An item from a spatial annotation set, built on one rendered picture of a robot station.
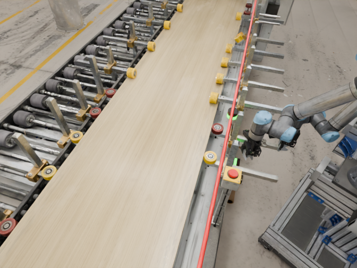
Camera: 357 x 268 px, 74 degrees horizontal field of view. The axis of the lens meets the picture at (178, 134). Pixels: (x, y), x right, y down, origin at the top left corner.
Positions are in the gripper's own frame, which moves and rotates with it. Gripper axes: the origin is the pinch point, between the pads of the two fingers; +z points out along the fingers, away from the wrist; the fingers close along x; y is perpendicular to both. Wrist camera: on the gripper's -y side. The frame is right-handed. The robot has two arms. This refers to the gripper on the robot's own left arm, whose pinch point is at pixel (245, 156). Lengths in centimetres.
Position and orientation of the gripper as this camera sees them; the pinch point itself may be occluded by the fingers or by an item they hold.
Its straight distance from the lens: 144.4
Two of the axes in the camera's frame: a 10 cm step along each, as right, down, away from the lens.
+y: 0.6, 7.5, -6.6
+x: 10.0, -0.3, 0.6
